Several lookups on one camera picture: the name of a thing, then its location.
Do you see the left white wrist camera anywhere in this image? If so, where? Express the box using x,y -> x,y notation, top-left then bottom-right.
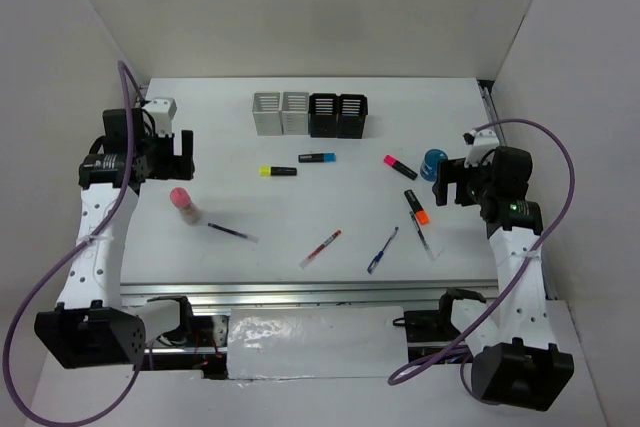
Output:
143,98 -> 177,137

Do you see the aluminium frame rail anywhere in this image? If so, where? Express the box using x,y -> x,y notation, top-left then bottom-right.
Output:
122,78 -> 498,309

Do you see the left black slotted container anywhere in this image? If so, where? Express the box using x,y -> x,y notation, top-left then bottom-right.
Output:
308,93 -> 339,138

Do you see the left white slotted container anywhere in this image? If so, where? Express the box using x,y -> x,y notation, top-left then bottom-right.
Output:
252,92 -> 283,136

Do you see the white taped cover panel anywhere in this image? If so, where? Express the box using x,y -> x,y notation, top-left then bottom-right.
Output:
227,306 -> 408,380

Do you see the white slotted container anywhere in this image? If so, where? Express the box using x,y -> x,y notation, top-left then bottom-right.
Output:
252,92 -> 283,136
281,91 -> 309,135

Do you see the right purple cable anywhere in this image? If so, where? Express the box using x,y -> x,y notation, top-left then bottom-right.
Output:
387,118 -> 576,407

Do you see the orange highlighter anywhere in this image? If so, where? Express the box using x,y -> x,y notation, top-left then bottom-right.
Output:
404,189 -> 430,225

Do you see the blue highlighter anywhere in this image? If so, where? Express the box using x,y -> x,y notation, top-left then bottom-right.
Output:
298,153 -> 336,163

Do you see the yellow highlighter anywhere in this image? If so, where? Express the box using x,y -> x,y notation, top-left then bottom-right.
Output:
259,166 -> 297,177

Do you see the pink highlighter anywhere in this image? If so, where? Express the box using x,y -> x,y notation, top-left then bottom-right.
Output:
383,155 -> 418,181

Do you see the blue pen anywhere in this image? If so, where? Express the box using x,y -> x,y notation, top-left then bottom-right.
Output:
366,226 -> 399,274

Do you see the green pen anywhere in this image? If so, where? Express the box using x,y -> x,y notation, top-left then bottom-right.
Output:
409,211 -> 436,261

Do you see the red pen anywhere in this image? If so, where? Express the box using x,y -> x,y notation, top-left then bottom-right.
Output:
299,230 -> 342,269

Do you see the black slotted container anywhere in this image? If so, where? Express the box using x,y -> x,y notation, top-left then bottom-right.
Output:
308,93 -> 339,138
336,94 -> 368,139

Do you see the pink cap glue bottle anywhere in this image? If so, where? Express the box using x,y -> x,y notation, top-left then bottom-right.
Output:
169,187 -> 201,225

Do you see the blue glue bottle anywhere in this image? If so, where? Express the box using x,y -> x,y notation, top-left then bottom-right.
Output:
420,149 -> 448,182

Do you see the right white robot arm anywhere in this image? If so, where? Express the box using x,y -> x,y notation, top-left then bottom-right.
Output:
433,147 -> 574,411

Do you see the right black slotted container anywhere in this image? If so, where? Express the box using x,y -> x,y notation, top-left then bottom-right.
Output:
336,94 -> 368,139

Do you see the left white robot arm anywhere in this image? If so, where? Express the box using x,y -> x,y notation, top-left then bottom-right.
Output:
34,98 -> 198,369

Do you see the dark purple pen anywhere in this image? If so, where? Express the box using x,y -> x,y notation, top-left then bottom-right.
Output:
206,222 -> 259,244

